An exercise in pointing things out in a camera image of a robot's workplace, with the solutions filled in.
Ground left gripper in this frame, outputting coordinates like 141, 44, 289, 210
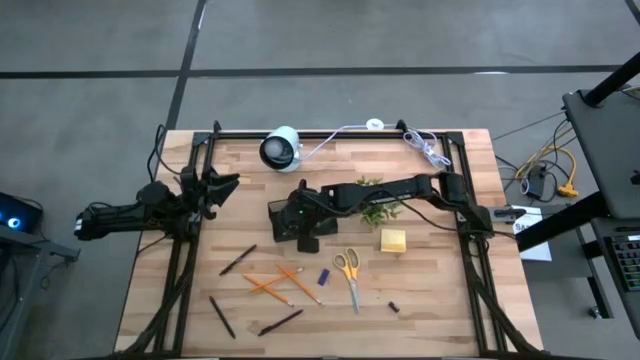
177, 167, 242, 224

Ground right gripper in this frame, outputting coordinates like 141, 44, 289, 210
272, 179, 341, 242

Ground black pen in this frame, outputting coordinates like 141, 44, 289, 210
208, 295, 237, 340
257, 309, 305, 337
218, 243, 258, 277

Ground yellow handled scissors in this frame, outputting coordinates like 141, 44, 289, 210
332, 247, 362, 315

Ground yellow sticky note pad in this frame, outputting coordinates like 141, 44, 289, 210
380, 228, 408, 254

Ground black mesh desk organizer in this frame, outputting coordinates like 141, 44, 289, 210
267, 198, 339, 244

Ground green plant in white pot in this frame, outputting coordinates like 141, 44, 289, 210
355, 175, 404, 229

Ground grey metal stand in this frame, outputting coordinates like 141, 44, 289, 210
0, 224, 81, 360

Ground blue lit computer case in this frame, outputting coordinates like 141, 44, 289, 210
0, 192, 44, 234

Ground black power box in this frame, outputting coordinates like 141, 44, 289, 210
524, 164, 549, 199

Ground white paper sheet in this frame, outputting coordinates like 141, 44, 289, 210
510, 205, 554, 263

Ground black desk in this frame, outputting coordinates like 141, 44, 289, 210
514, 88, 640, 341

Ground backlit keyboard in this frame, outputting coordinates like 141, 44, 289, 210
602, 233, 640, 294

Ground black pole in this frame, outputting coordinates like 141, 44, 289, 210
582, 49, 640, 108

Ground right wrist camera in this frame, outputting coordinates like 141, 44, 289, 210
296, 236, 322, 254

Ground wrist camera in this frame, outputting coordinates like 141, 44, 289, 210
296, 236, 322, 254
179, 166, 200, 197

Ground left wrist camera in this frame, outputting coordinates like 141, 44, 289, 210
179, 166, 200, 197

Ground black aluminium table frame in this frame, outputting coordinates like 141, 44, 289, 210
114, 119, 546, 360

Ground black right camera cable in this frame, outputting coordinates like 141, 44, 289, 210
394, 195, 471, 235

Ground white lamp cable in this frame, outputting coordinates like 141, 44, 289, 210
298, 122, 452, 172

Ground yellow power cable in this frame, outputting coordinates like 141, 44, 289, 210
513, 143, 580, 199

